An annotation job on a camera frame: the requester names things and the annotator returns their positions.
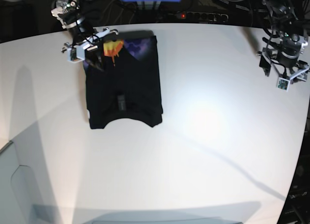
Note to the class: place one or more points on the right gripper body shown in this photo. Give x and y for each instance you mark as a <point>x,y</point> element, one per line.
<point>92,38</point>

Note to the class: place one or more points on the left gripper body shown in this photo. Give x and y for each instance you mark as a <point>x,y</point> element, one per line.
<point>284,60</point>

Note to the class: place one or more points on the black T-shirt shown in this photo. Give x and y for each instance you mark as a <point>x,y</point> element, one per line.
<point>128,85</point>

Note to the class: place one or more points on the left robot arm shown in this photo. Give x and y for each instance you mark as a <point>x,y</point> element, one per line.
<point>287,40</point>

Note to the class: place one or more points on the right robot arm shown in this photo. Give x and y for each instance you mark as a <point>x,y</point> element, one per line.
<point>69,13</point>

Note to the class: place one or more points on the black power strip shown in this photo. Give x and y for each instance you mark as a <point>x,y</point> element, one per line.
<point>200,17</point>

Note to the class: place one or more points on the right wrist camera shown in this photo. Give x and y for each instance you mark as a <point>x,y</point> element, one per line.
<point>75,55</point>

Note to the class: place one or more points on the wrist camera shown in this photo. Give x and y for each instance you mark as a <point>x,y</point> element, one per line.
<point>283,84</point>
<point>75,55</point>

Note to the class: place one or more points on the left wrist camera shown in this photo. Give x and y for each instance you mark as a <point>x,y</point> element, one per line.
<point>283,84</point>

